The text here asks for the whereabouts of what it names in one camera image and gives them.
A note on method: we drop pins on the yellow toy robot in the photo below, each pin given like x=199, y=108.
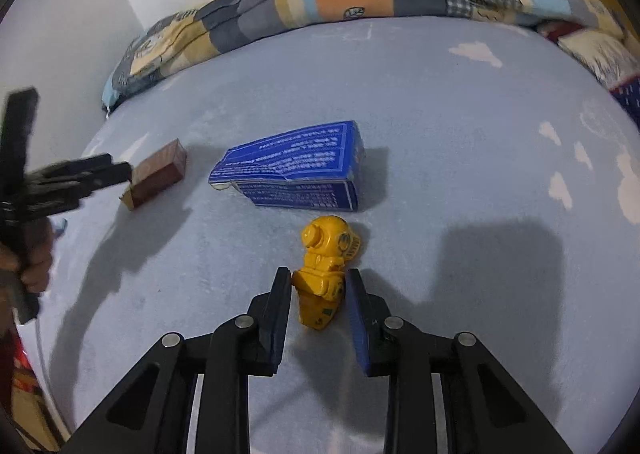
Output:
x=325, y=244

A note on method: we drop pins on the person's left hand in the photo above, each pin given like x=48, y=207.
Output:
x=40, y=264

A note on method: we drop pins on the navy star print pillow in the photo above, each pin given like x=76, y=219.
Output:
x=630, y=99

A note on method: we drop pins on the white printed pillow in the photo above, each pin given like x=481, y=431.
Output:
x=590, y=49

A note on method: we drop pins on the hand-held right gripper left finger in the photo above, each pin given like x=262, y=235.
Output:
x=282, y=324

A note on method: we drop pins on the brown cardboard box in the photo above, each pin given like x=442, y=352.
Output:
x=157, y=169

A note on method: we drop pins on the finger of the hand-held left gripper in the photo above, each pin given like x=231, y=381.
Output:
x=85, y=163
x=105, y=177

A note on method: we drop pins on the blue toothpaste box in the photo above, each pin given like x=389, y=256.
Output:
x=290, y=154

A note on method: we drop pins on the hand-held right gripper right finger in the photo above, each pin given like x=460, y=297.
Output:
x=357, y=329

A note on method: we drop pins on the red patterned cloth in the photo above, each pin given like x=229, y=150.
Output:
x=22, y=384

